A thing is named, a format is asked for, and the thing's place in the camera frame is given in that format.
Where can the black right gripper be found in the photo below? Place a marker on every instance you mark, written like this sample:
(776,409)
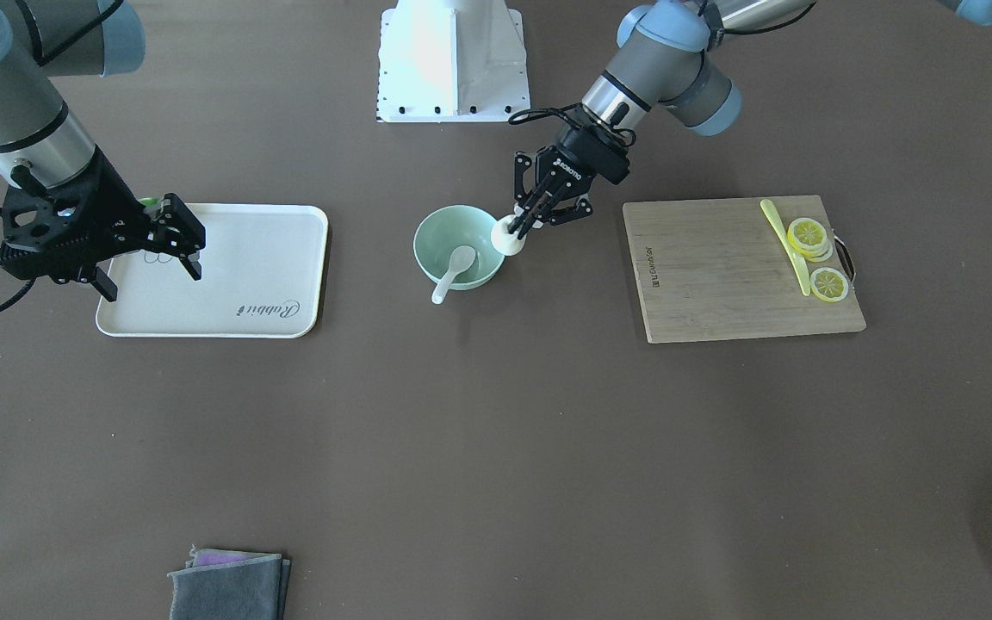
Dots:
(120,209)

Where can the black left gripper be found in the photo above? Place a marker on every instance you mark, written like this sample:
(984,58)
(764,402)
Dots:
(586,155)

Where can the white ceramic spoon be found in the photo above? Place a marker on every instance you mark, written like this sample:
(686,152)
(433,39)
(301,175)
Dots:
(461,258)

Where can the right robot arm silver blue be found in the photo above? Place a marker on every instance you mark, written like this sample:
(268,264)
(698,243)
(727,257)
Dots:
(38,41)

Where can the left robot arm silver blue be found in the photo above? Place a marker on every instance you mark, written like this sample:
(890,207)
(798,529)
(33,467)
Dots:
(663,60)

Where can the mint green bowl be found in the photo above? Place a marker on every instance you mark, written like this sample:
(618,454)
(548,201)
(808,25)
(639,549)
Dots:
(449,227)

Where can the white rectangular tray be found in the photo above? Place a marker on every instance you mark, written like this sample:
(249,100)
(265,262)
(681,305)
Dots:
(263,267)

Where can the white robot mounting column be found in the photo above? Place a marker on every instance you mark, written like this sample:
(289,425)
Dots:
(451,61)

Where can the wooden cutting board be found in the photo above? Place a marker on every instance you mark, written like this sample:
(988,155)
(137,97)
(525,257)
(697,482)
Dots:
(713,269)

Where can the lemon slice stack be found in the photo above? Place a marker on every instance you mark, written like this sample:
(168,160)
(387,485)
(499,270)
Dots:
(810,239)

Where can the yellow plastic knife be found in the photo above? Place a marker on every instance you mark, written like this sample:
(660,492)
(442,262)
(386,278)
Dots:
(798,263)

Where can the single lemon slice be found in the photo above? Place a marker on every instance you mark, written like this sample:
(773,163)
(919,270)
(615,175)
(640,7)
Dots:
(829,285)

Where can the grey folded cloth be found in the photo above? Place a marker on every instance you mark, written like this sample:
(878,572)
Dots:
(227,584)

